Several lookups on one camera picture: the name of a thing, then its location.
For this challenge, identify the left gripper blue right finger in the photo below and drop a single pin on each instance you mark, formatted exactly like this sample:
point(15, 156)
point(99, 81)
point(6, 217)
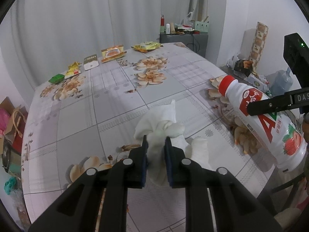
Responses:
point(168, 162)

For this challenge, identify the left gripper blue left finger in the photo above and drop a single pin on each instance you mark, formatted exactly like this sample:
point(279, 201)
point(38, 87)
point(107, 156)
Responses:
point(144, 160)

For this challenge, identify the white tissue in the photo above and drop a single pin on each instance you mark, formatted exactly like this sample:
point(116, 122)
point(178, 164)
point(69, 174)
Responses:
point(159, 123)

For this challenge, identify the white red drink bottle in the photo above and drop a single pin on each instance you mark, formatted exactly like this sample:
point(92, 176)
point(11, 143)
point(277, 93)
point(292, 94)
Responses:
point(275, 131)

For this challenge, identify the blue water jug on floor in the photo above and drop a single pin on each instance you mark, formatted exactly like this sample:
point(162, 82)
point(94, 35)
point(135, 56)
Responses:
point(282, 82)

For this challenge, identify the white cardboard box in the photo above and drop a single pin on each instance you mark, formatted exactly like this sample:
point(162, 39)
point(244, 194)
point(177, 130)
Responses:
point(258, 81)

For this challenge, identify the black snack bag on floor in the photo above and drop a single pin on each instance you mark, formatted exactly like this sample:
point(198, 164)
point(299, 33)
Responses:
point(244, 67)

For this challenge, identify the floral tablecloth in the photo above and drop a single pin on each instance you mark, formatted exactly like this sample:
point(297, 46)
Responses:
point(95, 114)

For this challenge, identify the green storage basket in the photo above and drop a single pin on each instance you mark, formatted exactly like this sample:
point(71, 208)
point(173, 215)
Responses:
point(201, 26)

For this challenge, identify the dark grey cabinet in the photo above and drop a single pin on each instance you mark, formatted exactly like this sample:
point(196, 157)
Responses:
point(195, 42)

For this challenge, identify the yellow snack bag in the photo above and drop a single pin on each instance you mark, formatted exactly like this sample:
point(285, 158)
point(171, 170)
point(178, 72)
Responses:
point(146, 46)

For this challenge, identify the orange noodle packet on table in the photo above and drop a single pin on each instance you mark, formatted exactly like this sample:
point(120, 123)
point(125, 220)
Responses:
point(112, 53)

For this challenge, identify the white small box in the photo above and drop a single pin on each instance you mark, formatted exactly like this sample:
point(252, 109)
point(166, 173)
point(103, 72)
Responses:
point(90, 62)

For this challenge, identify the yellow wrapper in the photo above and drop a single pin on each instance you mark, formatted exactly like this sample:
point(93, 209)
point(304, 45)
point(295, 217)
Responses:
point(73, 69)

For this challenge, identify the green wrapper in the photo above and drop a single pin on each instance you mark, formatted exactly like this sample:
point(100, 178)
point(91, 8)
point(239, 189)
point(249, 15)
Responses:
point(56, 79)

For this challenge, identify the red gift bag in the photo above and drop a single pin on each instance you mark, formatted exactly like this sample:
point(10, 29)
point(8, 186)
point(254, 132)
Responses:
point(15, 128)

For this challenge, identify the pink plastic bag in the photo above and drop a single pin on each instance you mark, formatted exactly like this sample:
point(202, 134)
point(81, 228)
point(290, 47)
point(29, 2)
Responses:
point(4, 119)

